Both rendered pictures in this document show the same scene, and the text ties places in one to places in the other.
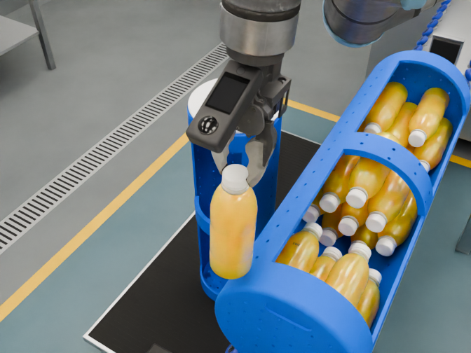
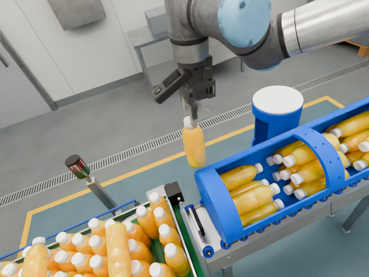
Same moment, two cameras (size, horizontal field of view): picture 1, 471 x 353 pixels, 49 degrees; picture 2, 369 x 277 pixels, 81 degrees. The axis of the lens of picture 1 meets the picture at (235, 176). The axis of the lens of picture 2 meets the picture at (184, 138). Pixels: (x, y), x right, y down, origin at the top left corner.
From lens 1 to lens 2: 43 cm
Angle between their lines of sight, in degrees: 36
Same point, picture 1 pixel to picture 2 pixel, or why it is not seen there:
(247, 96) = (177, 81)
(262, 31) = (177, 50)
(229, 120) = (164, 90)
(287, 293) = (206, 183)
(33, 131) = (223, 94)
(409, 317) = (357, 250)
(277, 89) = (202, 83)
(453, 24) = not seen: outside the picture
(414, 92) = not seen: outside the picture
